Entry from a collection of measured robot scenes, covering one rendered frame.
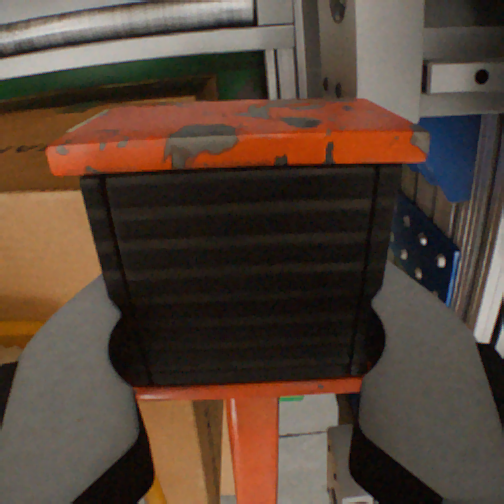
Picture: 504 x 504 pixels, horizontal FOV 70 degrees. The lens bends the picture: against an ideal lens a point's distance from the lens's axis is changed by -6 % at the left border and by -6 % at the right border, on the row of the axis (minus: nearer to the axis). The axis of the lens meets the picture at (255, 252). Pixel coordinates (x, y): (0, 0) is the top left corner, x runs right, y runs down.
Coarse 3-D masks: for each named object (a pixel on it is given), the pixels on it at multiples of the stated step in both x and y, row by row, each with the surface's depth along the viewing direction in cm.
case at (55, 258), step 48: (0, 144) 37; (48, 144) 36; (0, 192) 24; (48, 192) 24; (0, 240) 26; (48, 240) 26; (0, 288) 28; (48, 288) 28; (192, 432) 37; (192, 480) 42
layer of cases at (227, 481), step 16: (176, 80) 91; (192, 80) 86; (208, 80) 84; (48, 96) 89; (64, 96) 83; (80, 96) 78; (96, 96) 73; (112, 96) 70; (128, 96) 67; (144, 96) 64; (160, 96) 62; (176, 96) 60; (192, 96) 59; (208, 96) 79; (224, 416) 97; (224, 432) 101; (224, 448) 105; (224, 464) 109; (224, 480) 113
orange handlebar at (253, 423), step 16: (224, 400) 15; (240, 400) 14; (256, 400) 14; (272, 400) 14; (240, 416) 15; (256, 416) 15; (272, 416) 15; (240, 432) 15; (256, 432) 15; (272, 432) 15; (240, 448) 16; (256, 448) 16; (272, 448) 16; (240, 464) 16; (256, 464) 16; (272, 464) 17; (240, 480) 17; (256, 480) 17; (272, 480) 17; (240, 496) 18; (256, 496) 18; (272, 496) 18
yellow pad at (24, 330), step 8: (24, 320) 30; (32, 320) 30; (40, 320) 30; (0, 328) 29; (8, 328) 29; (16, 328) 29; (24, 328) 29; (32, 328) 29; (0, 336) 28; (8, 336) 28; (16, 336) 28; (24, 336) 28; (32, 336) 28; (8, 344) 28; (16, 344) 28; (24, 344) 29; (152, 488) 40; (160, 488) 42; (144, 496) 41; (152, 496) 41; (160, 496) 42
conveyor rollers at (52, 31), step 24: (168, 0) 52; (192, 0) 52; (216, 0) 52; (240, 0) 52; (0, 24) 53; (24, 24) 52; (48, 24) 52; (72, 24) 52; (96, 24) 53; (120, 24) 53; (144, 24) 53; (168, 24) 54; (192, 24) 54; (216, 24) 54; (240, 24) 55; (0, 48) 54; (24, 48) 54; (48, 48) 55
